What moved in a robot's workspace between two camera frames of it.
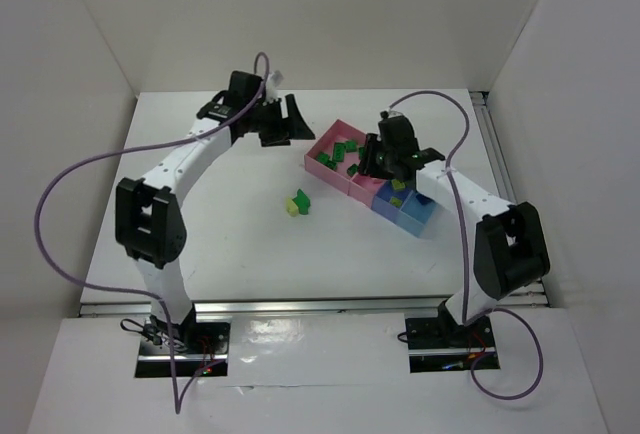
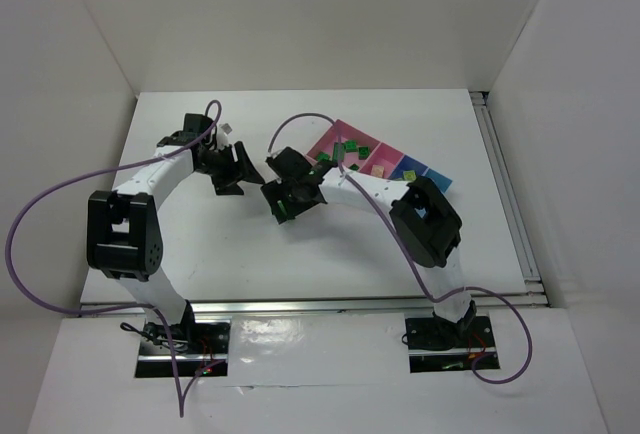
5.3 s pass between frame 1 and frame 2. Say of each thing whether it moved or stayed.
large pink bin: stayed
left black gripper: moved
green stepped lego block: stayed
